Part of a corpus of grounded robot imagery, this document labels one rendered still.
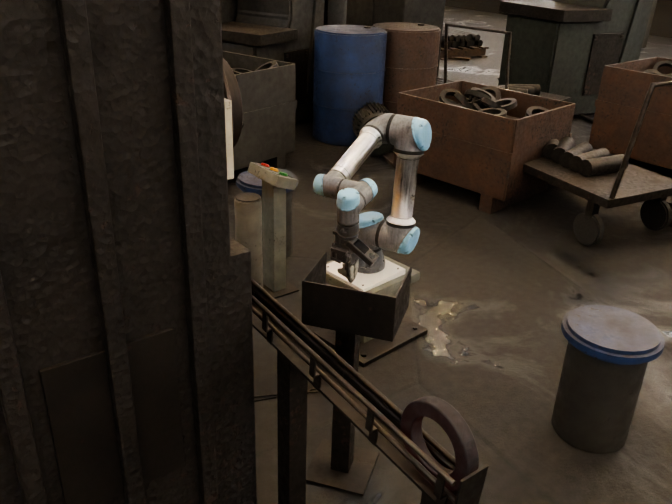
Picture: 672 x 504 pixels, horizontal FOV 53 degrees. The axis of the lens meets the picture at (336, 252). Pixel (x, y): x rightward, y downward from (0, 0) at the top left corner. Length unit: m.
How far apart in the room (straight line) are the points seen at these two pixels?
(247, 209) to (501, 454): 1.43
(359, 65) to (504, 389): 3.30
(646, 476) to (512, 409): 0.49
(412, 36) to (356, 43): 0.54
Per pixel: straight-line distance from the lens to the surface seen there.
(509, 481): 2.36
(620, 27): 7.28
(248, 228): 2.97
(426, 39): 5.75
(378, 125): 2.57
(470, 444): 1.33
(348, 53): 5.38
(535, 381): 2.82
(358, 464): 2.31
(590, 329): 2.37
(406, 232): 2.64
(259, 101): 4.63
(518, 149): 4.24
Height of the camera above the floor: 1.58
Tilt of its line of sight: 25 degrees down
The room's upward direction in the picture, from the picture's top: 2 degrees clockwise
